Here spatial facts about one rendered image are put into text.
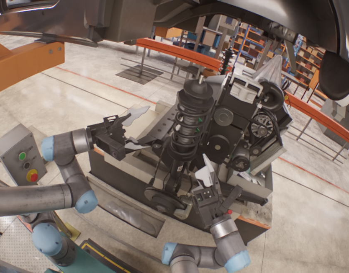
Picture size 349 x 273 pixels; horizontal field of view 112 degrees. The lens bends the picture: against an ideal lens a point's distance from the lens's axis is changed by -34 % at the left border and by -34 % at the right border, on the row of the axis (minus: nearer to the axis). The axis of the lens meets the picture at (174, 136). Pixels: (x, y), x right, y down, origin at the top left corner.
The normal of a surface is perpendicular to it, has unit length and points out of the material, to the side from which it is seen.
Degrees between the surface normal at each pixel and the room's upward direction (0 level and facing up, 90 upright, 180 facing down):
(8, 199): 37
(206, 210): 15
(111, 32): 90
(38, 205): 68
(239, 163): 90
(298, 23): 90
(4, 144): 0
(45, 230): 8
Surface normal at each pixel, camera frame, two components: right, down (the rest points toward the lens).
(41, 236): 0.31, -0.66
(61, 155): 0.45, 0.67
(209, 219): 0.00, -0.68
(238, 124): -0.36, 0.53
